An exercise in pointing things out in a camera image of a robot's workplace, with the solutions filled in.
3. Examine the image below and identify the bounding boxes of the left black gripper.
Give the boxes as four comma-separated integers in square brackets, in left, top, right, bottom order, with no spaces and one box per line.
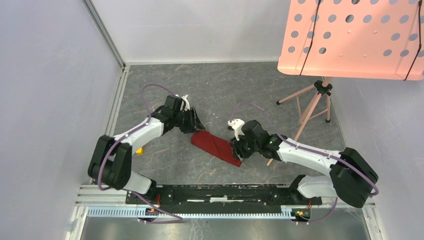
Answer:
[173,107,206,134]

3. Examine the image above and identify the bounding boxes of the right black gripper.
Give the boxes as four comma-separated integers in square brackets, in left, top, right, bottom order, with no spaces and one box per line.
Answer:
[228,131,260,162]

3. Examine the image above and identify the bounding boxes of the dark red cloth napkin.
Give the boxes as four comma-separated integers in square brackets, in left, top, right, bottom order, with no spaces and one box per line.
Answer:
[191,130,242,167]

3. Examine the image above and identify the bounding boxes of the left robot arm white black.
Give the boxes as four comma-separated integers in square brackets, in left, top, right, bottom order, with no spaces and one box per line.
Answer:
[87,95,205,204]

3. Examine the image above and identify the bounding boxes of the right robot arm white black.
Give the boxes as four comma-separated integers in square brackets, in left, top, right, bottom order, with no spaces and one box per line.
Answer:
[227,119,379,208]

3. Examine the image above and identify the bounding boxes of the yellow small cube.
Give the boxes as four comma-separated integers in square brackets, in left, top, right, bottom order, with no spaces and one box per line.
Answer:
[135,147,144,155]

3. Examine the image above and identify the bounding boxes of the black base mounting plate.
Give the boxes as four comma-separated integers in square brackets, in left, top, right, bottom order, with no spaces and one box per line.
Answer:
[143,184,323,214]

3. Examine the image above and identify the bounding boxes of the pink tripod stand legs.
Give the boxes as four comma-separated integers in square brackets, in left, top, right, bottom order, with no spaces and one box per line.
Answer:
[276,76,333,141]

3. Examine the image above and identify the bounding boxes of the pink perforated stand tray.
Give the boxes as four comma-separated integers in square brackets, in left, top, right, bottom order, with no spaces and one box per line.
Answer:
[277,0,424,81]

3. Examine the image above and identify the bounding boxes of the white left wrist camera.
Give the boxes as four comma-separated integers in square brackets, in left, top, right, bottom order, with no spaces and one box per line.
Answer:
[181,94,191,112]

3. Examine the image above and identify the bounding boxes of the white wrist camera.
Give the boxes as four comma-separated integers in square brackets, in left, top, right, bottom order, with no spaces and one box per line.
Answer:
[181,94,191,112]
[227,118,245,140]

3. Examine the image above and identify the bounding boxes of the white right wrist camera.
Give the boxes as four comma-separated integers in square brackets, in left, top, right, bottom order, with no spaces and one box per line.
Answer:
[227,118,245,140]

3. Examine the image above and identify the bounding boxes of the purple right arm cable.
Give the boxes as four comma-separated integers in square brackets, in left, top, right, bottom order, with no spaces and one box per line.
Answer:
[231,102,380,226]

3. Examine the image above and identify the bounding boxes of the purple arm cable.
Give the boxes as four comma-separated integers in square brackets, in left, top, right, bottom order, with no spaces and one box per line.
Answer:
[98,84,184,225]
[231,102,380,226]

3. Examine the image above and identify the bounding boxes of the white slotted cable duct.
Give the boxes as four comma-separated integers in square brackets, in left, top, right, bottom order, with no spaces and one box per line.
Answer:
[87,206,295,220]

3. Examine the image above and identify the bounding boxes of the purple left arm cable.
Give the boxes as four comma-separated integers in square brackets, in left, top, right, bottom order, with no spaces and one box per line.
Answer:
[98,84,184,225]

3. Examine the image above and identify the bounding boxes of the aluminium frame rail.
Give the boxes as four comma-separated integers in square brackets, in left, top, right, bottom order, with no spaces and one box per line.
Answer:
[82,0,126,69]

